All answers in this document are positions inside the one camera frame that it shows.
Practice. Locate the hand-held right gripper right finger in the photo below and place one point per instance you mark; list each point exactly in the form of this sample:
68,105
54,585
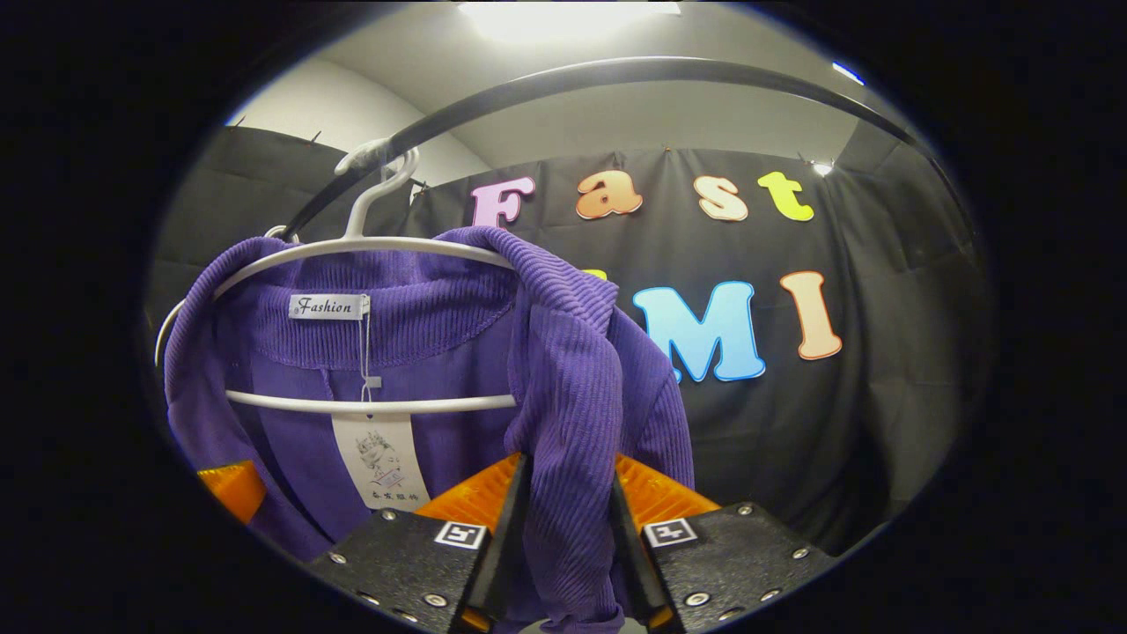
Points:
638,572

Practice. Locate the white plastic clothes hanger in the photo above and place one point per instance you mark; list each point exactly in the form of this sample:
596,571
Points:
370,404

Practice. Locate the ceiling light panel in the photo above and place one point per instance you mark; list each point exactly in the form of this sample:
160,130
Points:
848,73
563,18

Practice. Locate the purple knit jacket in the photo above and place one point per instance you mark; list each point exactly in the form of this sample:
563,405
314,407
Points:
563,370

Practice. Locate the black metal clothes rack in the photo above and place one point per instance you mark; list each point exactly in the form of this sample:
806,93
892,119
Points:
616,75

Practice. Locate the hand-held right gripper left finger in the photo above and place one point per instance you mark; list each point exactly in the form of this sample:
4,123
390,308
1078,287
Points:
509,546

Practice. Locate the black backdrop cloth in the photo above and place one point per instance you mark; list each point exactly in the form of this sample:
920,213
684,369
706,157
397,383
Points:
792,423

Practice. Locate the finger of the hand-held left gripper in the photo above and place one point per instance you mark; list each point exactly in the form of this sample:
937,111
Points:
233,489

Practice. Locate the white paper hang tag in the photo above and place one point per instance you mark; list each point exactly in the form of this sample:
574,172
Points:
379,467

